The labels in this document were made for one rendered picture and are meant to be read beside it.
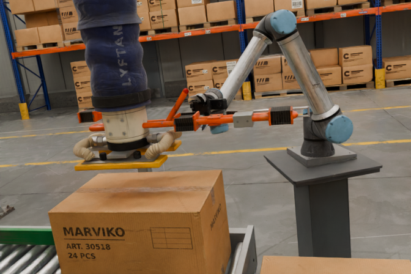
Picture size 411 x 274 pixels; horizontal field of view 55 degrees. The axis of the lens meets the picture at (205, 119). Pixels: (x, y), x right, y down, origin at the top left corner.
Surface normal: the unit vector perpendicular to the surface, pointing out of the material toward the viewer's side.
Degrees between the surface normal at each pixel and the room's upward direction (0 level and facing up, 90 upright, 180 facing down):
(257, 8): 91
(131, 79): 79
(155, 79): 90
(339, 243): 90
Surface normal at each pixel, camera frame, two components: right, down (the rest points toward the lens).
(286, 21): 0.14, 0.04
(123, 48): 0.50, -0.22
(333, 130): 0.24, 0.22
